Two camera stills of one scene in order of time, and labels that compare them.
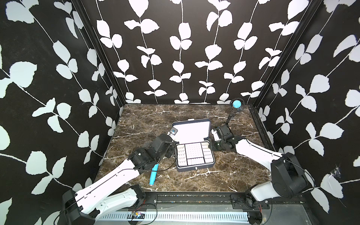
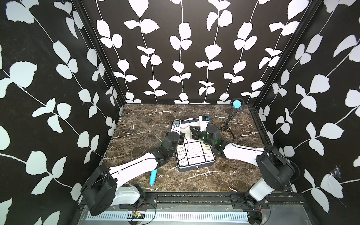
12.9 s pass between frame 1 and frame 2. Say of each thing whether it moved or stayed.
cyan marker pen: stayed
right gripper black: moved
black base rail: stayed
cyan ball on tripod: stayed
